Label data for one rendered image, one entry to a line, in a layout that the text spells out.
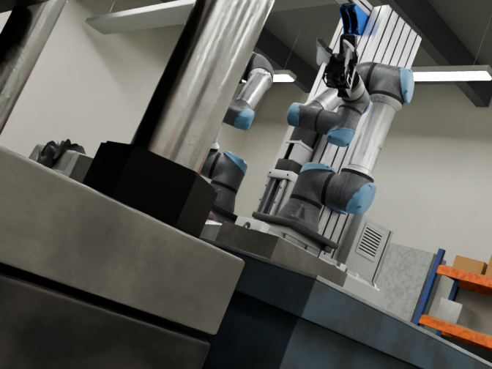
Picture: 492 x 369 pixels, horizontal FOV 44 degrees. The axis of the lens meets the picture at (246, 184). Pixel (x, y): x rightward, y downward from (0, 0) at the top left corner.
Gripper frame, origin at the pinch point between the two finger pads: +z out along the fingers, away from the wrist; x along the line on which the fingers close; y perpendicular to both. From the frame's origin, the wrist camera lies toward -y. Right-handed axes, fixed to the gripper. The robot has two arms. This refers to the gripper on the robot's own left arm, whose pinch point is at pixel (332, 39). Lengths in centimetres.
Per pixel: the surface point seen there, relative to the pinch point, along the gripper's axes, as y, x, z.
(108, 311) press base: 79, -31, 102
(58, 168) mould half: 51, 57, 19
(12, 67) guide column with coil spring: 54, 7, 84
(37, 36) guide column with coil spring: 49, 6, 83
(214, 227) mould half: 57, 11, 13
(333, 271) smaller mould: 64, -23, 29
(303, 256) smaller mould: 63, -20, 37
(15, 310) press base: 80, -29, 107
